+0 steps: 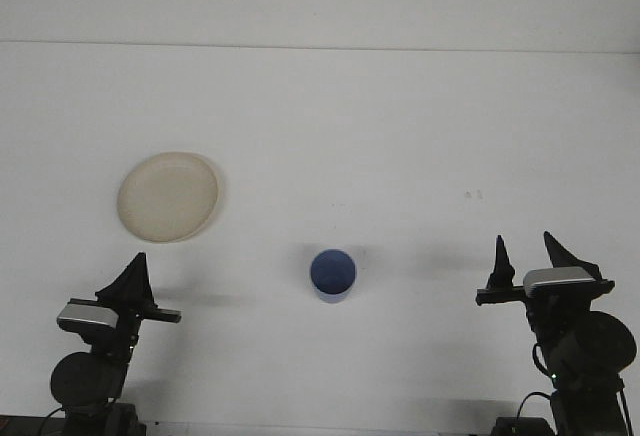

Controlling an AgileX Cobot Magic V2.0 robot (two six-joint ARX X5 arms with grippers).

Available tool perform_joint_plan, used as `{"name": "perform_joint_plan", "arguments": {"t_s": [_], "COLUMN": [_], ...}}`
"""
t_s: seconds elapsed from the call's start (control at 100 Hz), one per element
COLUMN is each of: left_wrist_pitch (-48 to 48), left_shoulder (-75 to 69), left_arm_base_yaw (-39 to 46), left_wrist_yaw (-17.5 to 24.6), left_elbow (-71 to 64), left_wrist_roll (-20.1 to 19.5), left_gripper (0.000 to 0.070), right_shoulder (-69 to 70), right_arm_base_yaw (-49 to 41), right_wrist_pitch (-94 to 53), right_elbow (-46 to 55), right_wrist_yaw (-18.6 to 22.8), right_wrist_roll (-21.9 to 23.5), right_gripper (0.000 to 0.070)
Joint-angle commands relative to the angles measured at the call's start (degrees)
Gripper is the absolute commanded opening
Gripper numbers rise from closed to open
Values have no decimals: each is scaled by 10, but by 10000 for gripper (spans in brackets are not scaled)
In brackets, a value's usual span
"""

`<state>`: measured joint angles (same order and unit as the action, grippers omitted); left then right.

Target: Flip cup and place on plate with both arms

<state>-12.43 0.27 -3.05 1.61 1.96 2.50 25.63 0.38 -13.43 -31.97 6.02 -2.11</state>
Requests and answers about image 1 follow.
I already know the pale blue cup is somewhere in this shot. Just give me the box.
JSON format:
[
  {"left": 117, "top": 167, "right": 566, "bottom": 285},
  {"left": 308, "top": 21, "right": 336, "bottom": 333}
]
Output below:
[{"left": 309, "top": 248, "right": 358, "bottom": 304}]

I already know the pale round plate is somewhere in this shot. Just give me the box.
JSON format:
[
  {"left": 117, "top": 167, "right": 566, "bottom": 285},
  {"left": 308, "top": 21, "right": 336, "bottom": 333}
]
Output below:
[{"left": 116, "top": 151, "right": 226, "bottom": 245}]

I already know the dark robot platform edge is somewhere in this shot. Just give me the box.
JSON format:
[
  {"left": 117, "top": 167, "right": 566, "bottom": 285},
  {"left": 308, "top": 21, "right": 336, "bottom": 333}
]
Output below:
[{"left": 0, "top": 413, "right": 69, "bottom": 436}]

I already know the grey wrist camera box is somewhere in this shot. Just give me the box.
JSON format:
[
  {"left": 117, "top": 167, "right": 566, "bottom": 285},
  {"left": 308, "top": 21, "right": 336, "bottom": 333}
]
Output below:
[
  {"left": 55, "top": 303, "right": 121, "bottom": 331},
  {"left": 522, "top": 266, "right": 597, "bottom": 293}
]

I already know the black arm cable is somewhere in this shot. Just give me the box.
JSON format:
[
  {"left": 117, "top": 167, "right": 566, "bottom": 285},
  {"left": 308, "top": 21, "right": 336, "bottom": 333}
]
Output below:
[
  {"left": 516, "top": 390, "right": 554, "bottom": 420},
  {"left": 41, "top": 405, "right": 67, "bottom": 436}
]

